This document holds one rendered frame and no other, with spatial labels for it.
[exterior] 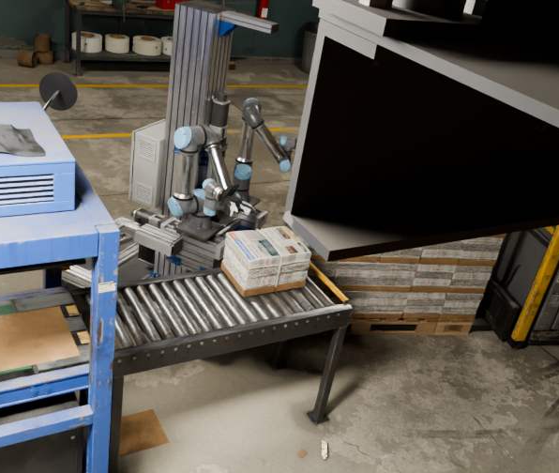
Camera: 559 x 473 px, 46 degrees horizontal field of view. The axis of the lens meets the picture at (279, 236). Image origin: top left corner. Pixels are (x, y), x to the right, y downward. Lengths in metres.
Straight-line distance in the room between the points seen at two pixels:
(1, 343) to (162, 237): 1.30
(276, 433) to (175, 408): 0.59
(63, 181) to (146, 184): 1.82
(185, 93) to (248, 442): 2.00
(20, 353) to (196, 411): 1.26
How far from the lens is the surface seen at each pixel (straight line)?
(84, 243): 2.34
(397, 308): 4.67
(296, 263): 3.44
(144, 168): 4.16
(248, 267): 3.29
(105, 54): 9.52
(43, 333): 3.09
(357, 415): 4.08
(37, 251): 2.32
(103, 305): 2.51
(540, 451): 4.38
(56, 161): 2.37
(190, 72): 3.85
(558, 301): 5.07
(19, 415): 3.00
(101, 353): 2.65
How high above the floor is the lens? 2.70
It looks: 28 degrees down
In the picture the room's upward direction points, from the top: 10 degrees clockwise
